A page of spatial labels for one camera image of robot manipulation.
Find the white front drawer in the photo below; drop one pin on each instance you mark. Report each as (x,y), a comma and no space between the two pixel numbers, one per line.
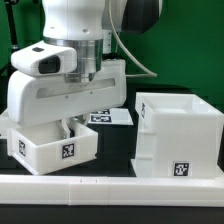
(44,149)

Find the white rear drawer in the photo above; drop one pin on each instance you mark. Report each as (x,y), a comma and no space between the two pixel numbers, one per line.
(5,124)

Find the white drawer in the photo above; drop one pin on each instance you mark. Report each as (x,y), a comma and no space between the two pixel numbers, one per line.
(44,149)
(5,124)

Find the white drawer cabinet box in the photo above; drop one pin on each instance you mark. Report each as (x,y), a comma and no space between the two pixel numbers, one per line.
(178,136)

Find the white L-shaped boundary frame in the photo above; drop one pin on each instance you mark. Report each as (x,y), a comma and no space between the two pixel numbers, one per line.
(111,191)

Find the black camera stand pole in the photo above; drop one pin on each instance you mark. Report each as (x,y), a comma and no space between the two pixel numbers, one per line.
(9,4)

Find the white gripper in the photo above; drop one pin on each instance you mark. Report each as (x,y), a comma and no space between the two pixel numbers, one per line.
(36,100)

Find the white fiducial marker sheet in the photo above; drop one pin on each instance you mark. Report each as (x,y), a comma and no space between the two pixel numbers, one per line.
(113,116)

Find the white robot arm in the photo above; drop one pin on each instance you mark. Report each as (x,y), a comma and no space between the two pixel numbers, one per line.
(69,72)

